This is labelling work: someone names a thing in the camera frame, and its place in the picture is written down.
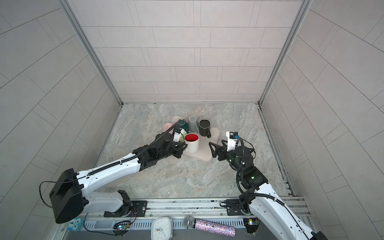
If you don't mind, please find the light green mug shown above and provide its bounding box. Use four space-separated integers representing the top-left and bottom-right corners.
179 128 188 143

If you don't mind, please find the blue white power socket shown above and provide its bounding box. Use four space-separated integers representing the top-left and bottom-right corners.
66 218 84 232

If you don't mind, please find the metal corner wall profile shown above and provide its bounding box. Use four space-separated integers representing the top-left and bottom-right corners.
259 0 312 106

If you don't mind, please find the white mug red inside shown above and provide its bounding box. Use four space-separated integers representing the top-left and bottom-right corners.
184 133 200 154

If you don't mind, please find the small green circuit board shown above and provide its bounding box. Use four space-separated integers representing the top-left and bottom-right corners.
113 221 131 231

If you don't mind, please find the pink faceted mug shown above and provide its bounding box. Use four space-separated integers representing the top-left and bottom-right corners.
163 123 172 132

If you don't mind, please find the white square clock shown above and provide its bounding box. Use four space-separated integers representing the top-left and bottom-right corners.
151 217 173 240

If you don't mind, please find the grey mug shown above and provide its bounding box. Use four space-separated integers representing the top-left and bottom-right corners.
188 116 199 133

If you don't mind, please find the left metal corner profile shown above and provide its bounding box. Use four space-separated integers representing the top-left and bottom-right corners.
58 0 123 107

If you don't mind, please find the beige plastic tray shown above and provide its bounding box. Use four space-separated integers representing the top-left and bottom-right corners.
183 127 221 162

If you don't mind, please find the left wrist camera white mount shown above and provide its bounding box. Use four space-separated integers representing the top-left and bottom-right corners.
173 127 181 143

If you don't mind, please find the glittery pink microphone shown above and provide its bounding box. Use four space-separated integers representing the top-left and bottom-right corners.
183 216 236 237

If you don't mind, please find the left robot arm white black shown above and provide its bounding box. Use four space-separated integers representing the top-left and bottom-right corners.
49 123 187 224

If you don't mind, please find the small black circuit device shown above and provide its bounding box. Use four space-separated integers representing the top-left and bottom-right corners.
243 218 261 235

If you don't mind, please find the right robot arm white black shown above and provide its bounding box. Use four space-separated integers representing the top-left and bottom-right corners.
209 136 327 240

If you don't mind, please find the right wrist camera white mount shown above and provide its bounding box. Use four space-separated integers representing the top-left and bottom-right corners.
226 132 239 152

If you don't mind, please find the metal base rail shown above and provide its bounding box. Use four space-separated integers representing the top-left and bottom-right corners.
53 196 310 232

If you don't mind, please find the black mug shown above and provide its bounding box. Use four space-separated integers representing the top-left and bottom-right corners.
199 119 212 138

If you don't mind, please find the dark green faceted mug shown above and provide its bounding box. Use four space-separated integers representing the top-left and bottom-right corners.
178 119 189 134

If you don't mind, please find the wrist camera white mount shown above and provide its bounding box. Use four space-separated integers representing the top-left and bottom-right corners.
173 127 181 143
226 132 239 152

